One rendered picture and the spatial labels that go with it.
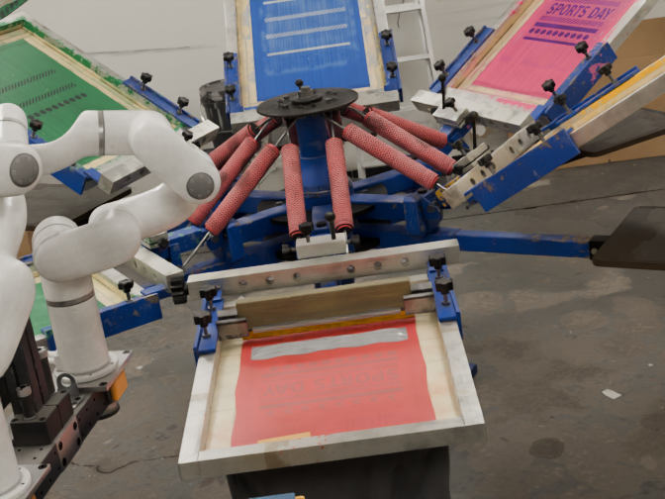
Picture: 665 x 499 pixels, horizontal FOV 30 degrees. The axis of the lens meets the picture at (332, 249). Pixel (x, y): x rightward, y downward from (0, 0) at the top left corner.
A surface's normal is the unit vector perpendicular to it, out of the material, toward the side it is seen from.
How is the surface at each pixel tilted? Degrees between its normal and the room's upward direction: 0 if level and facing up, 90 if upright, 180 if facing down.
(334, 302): 90
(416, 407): 0
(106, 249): 92
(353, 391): 0
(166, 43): 90
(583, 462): 0
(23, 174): 95
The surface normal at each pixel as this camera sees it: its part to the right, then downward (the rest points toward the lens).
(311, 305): 0.02, 0.34
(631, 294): -0.14, -0.93
